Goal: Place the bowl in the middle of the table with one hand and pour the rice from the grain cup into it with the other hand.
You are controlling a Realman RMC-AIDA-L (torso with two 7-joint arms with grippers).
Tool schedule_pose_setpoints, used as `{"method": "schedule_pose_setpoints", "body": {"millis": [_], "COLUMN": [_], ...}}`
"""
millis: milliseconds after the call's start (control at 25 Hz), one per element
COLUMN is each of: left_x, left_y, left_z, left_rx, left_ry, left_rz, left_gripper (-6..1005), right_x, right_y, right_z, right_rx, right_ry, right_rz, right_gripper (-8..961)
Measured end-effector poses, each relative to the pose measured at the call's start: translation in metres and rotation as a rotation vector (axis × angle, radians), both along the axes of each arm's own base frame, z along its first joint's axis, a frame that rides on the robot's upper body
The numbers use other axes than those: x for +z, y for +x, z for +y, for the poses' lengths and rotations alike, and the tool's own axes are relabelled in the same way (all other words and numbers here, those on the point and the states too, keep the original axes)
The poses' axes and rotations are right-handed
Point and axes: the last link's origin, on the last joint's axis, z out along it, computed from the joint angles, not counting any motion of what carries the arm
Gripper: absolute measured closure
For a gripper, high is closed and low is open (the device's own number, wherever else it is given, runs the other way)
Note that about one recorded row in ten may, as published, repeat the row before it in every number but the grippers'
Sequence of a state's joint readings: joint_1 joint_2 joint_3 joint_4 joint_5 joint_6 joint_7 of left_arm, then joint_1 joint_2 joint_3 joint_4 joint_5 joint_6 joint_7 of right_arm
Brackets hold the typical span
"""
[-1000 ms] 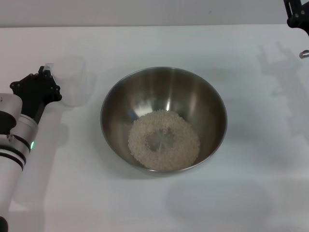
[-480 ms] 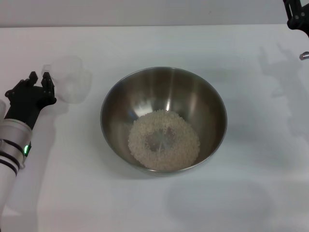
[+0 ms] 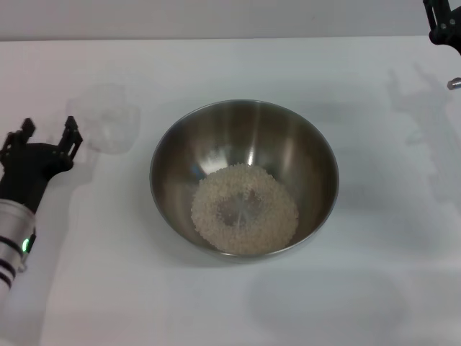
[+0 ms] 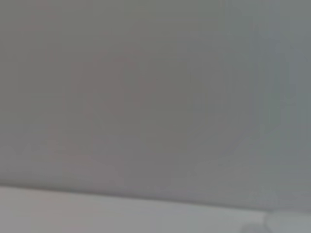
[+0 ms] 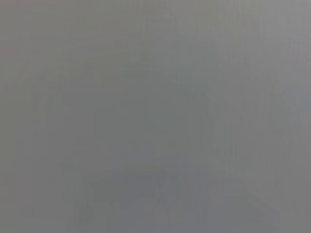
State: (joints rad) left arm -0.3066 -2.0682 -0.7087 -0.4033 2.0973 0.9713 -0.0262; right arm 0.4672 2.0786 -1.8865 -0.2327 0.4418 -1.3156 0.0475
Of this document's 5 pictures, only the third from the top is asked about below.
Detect clear plastic measuring cup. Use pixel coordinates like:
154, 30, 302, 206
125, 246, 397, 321
66, 83, 143, 155

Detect stainless steel mixing bowl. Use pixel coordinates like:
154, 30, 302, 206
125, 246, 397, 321
149, 99, 340, 265

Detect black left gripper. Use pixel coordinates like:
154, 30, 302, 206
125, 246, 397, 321
0, 115, 85, 214

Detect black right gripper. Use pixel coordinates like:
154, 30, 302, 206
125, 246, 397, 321
422, 0, 461, 57

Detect white uncooked rice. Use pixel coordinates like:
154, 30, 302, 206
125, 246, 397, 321
190, 163, 300, 254

